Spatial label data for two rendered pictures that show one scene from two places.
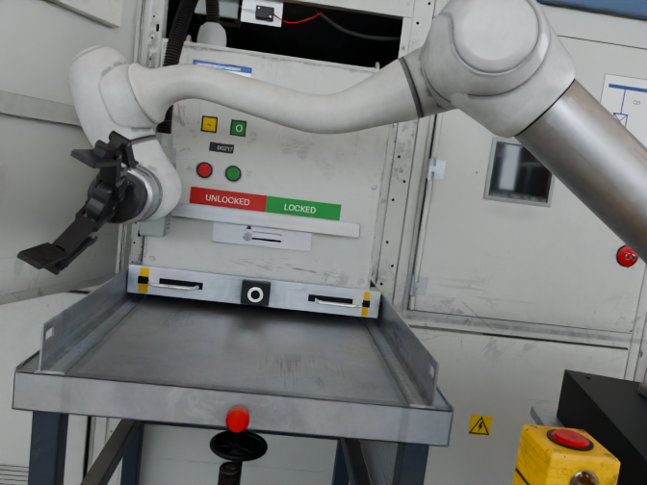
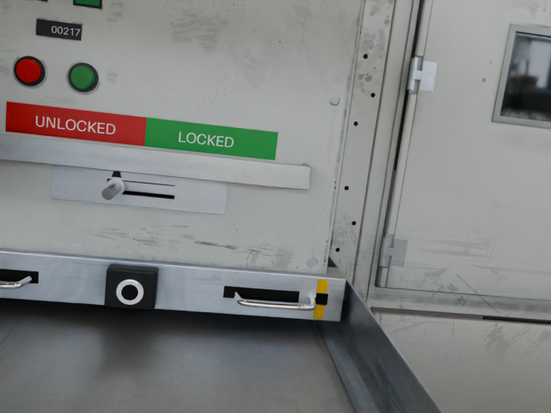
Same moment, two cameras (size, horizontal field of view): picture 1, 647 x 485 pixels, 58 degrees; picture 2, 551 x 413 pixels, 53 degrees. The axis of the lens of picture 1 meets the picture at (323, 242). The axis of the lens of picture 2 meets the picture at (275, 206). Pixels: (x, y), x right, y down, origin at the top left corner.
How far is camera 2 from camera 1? 0.57 m
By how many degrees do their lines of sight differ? 5
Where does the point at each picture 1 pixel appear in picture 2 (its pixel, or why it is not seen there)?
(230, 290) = (88, 283)
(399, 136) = (366, 23)
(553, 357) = not seen: outside the picture
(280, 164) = (169, 60)
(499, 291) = (509, 256)
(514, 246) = (535, 192)
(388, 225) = (348, 162)
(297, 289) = (205, 278)
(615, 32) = not seen: outside the picture
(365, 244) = (319, 200)
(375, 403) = not seen: outside the picture
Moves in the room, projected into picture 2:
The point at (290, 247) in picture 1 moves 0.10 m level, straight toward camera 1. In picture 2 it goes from (190, 207) to (184, 226)
